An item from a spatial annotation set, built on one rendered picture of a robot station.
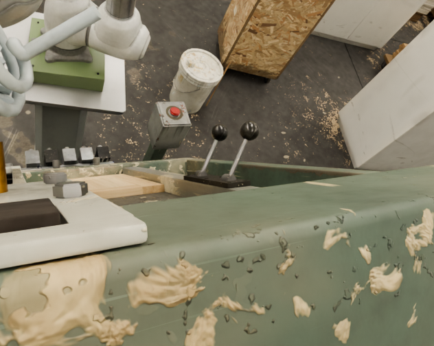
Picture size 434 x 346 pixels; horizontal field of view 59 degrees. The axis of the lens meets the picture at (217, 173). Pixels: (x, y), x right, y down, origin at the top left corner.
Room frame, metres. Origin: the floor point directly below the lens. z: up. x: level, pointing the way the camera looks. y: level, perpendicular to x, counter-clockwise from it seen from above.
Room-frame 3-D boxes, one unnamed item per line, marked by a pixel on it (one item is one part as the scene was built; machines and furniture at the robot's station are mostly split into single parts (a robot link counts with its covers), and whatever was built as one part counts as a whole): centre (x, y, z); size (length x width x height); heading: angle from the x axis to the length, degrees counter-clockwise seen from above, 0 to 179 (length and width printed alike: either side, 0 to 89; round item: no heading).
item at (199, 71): (1.93, 0.50, 0.24); 0.32 x 0.30 x 0.47; 130
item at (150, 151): (0.97, 0.27, 0.38); 0.06 x 0.06 x 0.75; 50
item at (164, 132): (0.97, 0.27, 0.84); 0.12 x 0.12 x 0.18; 50
